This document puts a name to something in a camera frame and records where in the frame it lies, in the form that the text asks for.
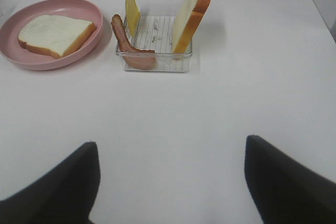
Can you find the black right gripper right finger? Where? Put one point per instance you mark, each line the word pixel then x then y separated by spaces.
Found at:
pixel 283 190

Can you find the pink round plate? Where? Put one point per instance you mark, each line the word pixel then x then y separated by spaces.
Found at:
pixel 78 9

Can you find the clear right plastic tray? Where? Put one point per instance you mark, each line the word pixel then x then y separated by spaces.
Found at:
pixel 154 32

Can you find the yellow cheese slice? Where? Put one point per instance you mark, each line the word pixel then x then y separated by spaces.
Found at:
pixel 133 15

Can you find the bread slice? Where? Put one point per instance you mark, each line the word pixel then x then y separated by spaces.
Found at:
pixel 186 23
pixel 54 35

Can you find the bacon strip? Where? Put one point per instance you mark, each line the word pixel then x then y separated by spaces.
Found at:
pixel 131 51

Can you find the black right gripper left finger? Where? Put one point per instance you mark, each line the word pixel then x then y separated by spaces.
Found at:
pixel 66 194

